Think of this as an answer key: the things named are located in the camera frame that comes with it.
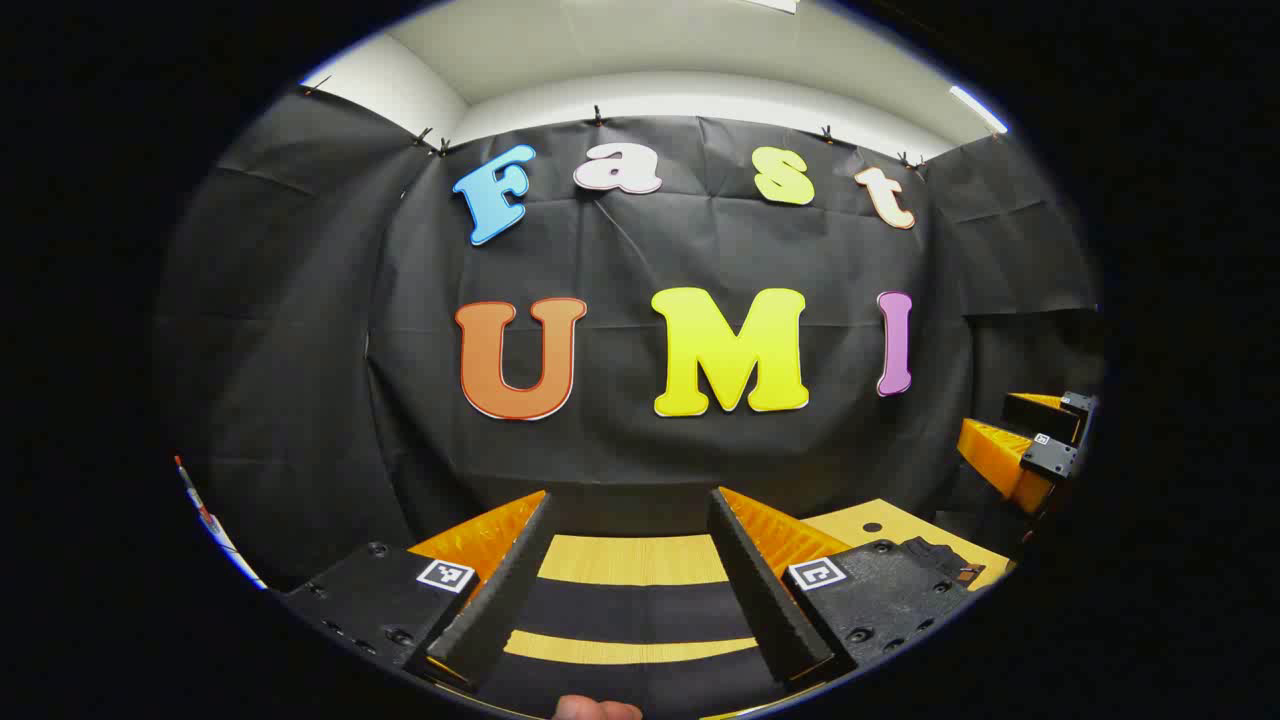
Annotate black jeans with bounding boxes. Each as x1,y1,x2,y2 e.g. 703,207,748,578
478,536,989,719

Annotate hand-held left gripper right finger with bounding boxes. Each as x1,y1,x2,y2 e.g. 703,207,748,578
706,486,979,689

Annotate long ceiling light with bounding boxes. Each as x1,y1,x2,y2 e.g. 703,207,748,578
948,84,1009,136

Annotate black backdrop cloth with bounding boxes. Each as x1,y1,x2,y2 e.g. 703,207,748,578
155,85,1106,591

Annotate row of black cloth clips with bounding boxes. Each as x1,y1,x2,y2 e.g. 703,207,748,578
300,75,926,171

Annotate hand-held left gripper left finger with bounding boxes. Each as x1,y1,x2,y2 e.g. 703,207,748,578
280,488,556,694

